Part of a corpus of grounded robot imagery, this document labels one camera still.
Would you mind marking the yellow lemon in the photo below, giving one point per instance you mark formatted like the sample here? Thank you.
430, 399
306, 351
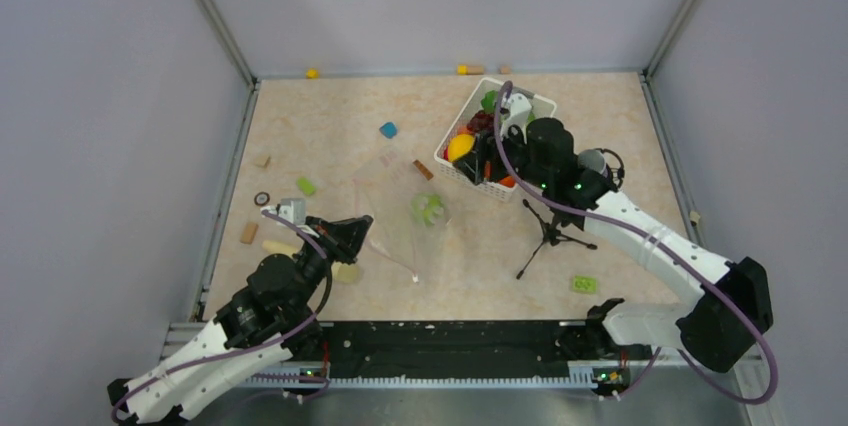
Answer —
459, 146

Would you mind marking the small black ring wheel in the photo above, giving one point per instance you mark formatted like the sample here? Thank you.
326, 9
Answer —
261, 199

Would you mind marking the cream cylinder block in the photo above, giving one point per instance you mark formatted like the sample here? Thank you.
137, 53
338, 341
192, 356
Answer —
342, 272

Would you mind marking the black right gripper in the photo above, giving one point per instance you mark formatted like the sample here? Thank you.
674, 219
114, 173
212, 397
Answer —
486, 149

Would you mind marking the green lettuce leaf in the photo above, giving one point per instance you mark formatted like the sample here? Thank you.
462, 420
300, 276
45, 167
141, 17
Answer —
489, 102

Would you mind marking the green toy block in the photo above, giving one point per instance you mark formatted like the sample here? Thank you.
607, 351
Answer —
305, 186

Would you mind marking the wooden rectangular block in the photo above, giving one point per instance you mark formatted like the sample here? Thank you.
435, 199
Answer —
249, 233

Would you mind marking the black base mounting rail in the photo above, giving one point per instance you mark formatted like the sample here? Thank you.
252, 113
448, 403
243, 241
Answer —
462, 350

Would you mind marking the light green lego brick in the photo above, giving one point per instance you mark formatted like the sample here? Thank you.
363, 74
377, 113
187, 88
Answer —
584, 284

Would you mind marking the small wooden cube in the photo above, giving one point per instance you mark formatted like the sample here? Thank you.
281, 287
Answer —
262, 161

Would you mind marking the clear zip top bag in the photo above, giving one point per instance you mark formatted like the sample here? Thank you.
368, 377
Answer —
383, 188

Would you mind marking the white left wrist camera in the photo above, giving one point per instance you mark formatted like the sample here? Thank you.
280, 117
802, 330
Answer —
289, 212

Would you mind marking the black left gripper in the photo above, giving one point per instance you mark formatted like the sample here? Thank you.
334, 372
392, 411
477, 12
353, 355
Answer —
343, 237

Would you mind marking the brown lego brick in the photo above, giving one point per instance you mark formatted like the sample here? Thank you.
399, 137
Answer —
423, 170

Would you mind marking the blue block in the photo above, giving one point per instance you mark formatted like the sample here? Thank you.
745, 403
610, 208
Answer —
388, 130

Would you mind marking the yellow and wood peg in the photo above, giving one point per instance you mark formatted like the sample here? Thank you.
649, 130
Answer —
470, 69

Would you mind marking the orange mini pumpkin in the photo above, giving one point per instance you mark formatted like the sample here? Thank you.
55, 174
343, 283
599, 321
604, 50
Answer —
507, 182

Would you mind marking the green lime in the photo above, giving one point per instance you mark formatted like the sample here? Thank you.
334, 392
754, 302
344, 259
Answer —
428, 209

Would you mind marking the dark red grape bunch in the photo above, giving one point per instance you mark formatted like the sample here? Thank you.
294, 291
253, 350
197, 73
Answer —
481, 121

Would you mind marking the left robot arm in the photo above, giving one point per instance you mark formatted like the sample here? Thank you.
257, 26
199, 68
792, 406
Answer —
265, 322

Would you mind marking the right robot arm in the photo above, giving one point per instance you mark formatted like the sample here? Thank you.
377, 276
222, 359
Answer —
722, 306

